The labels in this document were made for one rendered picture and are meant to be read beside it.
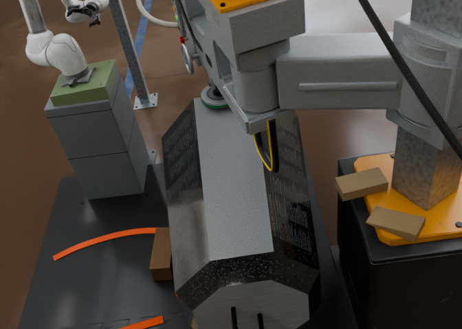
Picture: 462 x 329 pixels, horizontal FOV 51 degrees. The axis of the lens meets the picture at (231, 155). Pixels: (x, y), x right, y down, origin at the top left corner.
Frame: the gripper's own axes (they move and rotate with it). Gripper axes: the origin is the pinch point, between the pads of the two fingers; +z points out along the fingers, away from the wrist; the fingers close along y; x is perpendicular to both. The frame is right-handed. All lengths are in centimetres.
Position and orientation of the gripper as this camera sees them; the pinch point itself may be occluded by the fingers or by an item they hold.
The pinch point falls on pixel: (79, 18)
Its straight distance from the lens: 303.1
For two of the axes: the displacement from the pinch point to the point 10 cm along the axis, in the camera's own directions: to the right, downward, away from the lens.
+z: -1.1, 5.5, -8.3
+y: -9.0, -4.0, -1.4
